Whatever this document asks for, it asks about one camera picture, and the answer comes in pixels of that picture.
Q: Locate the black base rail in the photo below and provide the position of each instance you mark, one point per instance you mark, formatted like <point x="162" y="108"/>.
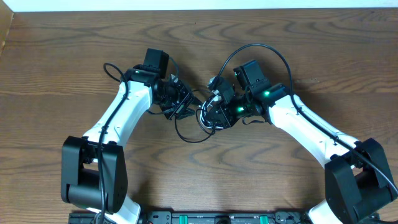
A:
<point x="166" y="217"/>

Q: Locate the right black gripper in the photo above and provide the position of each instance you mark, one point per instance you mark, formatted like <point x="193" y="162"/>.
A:
<point x="226" y="120"/>

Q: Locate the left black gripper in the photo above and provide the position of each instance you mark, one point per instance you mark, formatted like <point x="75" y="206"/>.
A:
<point x="188" y="98"/>

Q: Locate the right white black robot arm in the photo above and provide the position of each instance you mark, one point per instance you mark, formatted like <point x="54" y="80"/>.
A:
<point x="358" y="179"/>

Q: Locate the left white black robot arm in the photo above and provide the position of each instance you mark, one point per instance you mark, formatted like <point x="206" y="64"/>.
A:
<point x="94" y="174"/>

